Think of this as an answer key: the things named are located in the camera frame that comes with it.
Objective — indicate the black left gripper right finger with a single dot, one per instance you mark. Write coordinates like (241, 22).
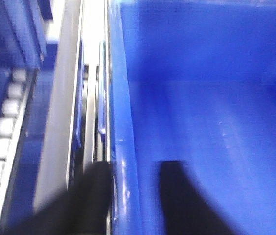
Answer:
(185, 210)

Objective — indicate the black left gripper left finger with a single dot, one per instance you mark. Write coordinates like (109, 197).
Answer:
(81, 210)

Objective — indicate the large light blue bin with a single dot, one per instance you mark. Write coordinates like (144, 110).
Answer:
(194, 81)

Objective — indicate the right white roller track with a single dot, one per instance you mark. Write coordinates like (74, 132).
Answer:
(16, 88)

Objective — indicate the stainless steel shelf rail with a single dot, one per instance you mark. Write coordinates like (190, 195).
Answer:
(53, 172)

